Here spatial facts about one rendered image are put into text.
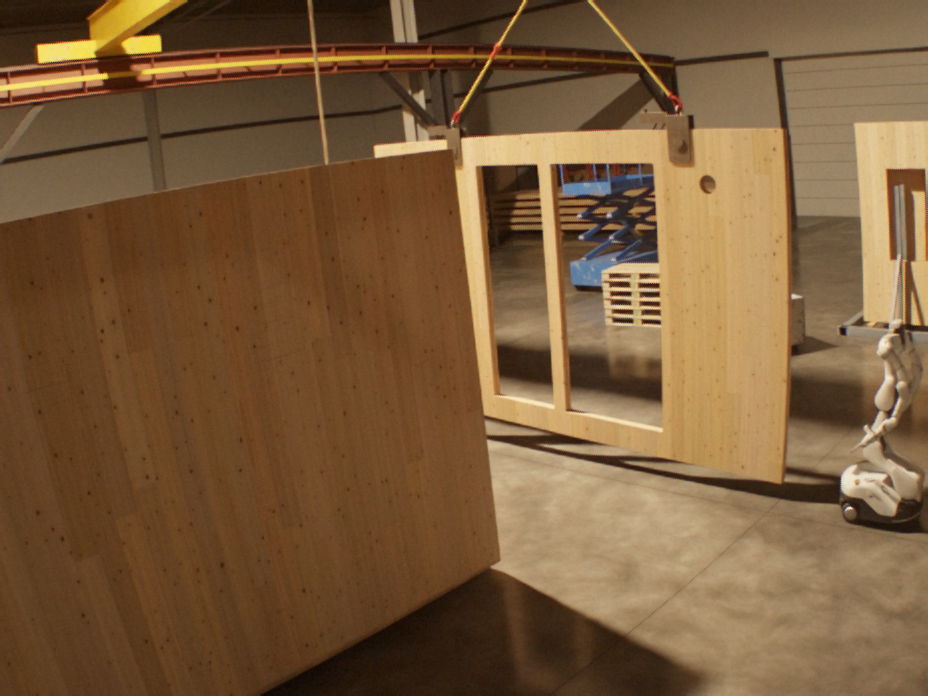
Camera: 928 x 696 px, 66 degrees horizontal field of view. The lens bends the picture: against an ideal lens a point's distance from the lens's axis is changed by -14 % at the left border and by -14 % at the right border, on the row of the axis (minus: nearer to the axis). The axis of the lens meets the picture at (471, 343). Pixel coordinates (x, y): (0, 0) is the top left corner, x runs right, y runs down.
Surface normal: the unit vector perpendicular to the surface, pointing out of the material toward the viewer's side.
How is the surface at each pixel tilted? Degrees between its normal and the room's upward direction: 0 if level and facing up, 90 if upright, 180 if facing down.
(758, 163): 90
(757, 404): 90
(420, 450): 90
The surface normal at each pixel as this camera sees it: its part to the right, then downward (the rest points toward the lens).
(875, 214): -0.69, 0.24
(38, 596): 0.72, 0.08
